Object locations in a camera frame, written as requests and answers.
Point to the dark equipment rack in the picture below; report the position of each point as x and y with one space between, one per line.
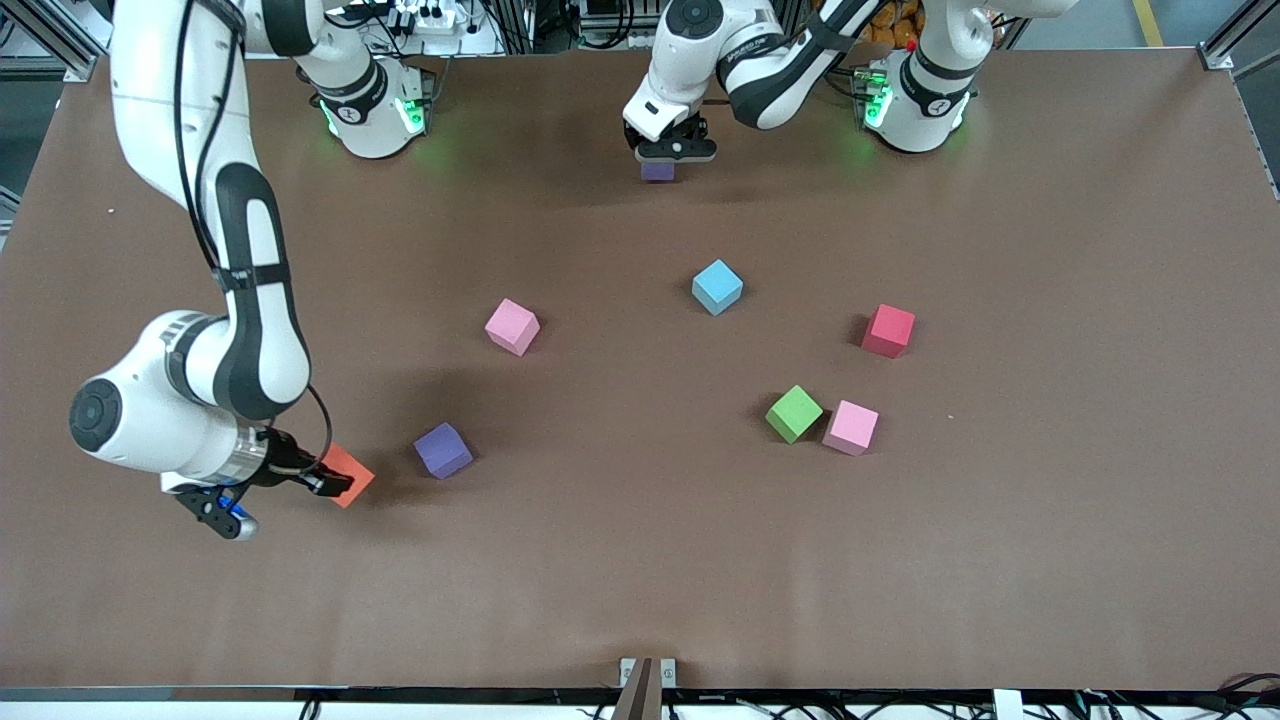
600 20

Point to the pink foam cube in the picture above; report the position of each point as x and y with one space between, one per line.
512 326
851 427

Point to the orange foam cube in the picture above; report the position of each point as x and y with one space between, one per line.
355 468

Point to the red foam cube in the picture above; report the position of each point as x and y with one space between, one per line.
889 330

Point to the brown table cover sheet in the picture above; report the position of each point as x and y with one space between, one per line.
640 560

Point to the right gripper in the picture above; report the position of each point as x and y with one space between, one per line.
283 463

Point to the metal table edge rail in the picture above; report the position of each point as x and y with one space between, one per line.
150 692

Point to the green foam cube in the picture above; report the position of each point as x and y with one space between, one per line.
794 413

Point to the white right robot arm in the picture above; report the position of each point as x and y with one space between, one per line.
140 100

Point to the light blue foam cube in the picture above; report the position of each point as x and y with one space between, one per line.
717 287

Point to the white power strip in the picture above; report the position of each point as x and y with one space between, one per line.
430 18

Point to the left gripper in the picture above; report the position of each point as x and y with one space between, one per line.
631 137

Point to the bag of orange snacks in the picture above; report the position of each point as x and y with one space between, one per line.
890 25

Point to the white plastic block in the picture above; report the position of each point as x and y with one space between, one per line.
1007 705

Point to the silver camera mount bracket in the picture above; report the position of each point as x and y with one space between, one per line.
628 670

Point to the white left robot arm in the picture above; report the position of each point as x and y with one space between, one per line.
920 110

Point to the purple foam cube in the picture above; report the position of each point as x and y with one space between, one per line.
658 171
442 450

